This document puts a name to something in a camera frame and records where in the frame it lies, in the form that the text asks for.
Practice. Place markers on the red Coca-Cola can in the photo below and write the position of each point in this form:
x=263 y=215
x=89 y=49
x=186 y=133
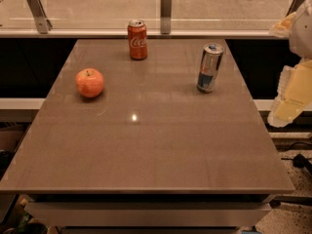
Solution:
x=137 y=39

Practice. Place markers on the silver blue Red Bull can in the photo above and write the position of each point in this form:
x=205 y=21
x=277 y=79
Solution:
x=209 y=66

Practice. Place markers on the right metal railing bracket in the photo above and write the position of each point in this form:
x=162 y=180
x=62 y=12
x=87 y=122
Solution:
x=297 y=0

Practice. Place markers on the glass railing panel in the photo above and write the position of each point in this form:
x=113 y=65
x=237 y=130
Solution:
x=187 y=15

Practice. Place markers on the metal railing bracket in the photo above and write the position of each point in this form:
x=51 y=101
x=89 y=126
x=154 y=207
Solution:
x=165 y=16
x=297 y=0
x=42 y=23

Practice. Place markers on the left metal railing bracket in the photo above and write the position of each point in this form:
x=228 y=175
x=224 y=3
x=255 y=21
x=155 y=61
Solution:
x=42 y=23

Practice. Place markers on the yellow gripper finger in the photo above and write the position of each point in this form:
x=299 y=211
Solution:
x=294 y=94
x=282 y=28

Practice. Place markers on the red apple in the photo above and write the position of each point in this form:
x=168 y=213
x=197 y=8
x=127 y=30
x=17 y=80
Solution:
x=89 y=82

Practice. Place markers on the middle metal railing bracket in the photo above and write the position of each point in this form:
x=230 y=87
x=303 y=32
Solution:
x=165 y=16

